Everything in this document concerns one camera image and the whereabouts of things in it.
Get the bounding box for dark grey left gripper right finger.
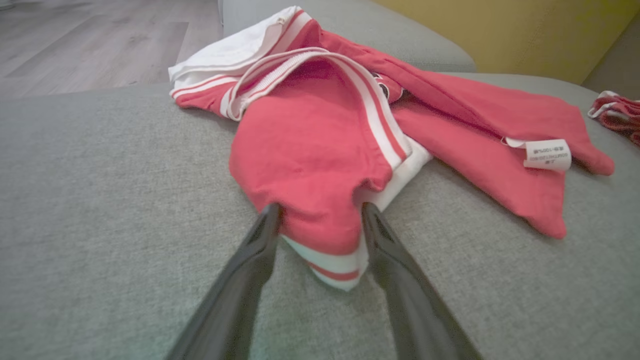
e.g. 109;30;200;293
360;202;483;360

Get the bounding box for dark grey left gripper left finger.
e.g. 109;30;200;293
165;202;281;360

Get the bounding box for red jersey with white sleeves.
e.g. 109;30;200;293
168;5;616;292

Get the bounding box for red shorts with white stripes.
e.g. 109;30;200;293
587;90;640;147

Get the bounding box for large grey sofa seat cushion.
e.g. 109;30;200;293
0;72;640;360

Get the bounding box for long yellow sofa back cushion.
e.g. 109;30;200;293
372;0;640;85

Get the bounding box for taupe low partition panel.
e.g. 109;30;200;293
582;15;640;101

